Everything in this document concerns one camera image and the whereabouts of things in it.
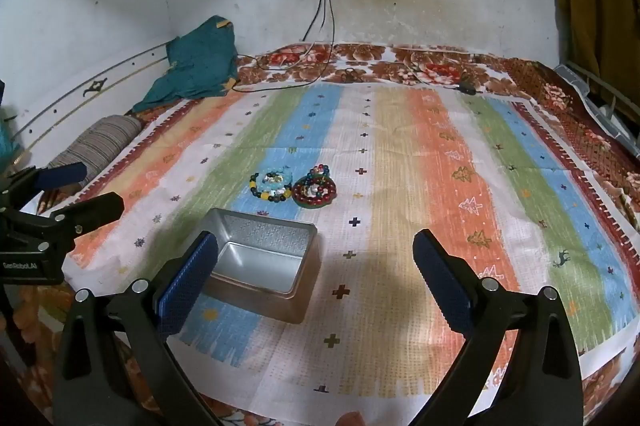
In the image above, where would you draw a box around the silver metal tin box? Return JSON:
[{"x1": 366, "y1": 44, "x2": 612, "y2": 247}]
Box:
[{"x1": 197, "y1": 207, "x2": 321, "y2": 324}]

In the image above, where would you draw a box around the yellow and black bead bracelet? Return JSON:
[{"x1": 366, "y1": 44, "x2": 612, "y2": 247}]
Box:
[{"x1": 249, "y1": 170, "x2": 294, "y2": 203}]

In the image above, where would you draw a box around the dark red bead bracelet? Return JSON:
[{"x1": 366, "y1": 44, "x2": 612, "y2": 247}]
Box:
[{"x1": 292, "y1": 175, "x2": 337, "y2": 207}]

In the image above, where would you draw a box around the multicoloured bead bracelet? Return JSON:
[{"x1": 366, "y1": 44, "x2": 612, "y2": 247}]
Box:
[{"x1": 306, "y1": 163, "x2": 334, "y2": 187}]

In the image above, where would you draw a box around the white plastic crate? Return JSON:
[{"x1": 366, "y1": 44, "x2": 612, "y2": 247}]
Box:
[{"x1": 554, "y1": 61, "x2": 640, "y2": 157}]

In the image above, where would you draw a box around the teal cloth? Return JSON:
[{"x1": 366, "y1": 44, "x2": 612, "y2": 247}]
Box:
[{"x1": 132, "y1": 15, "x2": 239, "y2": 112}]

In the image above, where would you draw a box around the black power cable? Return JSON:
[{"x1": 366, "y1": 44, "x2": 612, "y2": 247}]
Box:
[
  {"x1": 239, "y1": 0, "x2": 327, "y2": 70},
  {"x1": 235, "y1": 0, "x2": 337, "y2": 93}
]

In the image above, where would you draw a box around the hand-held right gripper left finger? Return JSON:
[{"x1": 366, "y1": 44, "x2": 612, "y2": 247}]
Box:
[{"x1": 52, "y1": 230, "x2": 221, "y2": 426}]

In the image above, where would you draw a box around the striped woven mat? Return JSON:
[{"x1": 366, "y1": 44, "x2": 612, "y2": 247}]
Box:
[{"x1": 65, "y1": 84, "x2": 640, "y2": 402}]

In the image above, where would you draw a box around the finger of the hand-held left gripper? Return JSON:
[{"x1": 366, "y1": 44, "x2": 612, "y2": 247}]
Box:
[
  {"x1": 0, "y1": 162, "x2": 89, "y2": 209},
  {"x1": 20, "y1": 191, "x2": 125, "y2": 252}
]

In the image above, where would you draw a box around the striped grey pillow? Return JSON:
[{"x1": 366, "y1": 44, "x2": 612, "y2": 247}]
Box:
[{"x1": 37, "y1": 115, "x2": 143, "y2": 212}]

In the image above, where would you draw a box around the brown floral blanket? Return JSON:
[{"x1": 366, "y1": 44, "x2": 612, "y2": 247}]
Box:
[{"x1": 0, "y1": 41, "x2": 640, "y2": 426}]

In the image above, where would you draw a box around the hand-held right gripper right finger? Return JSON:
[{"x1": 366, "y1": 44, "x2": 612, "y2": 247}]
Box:
[{"x1": 411, "y1": 229, "x2": 585, "y2": 426}]

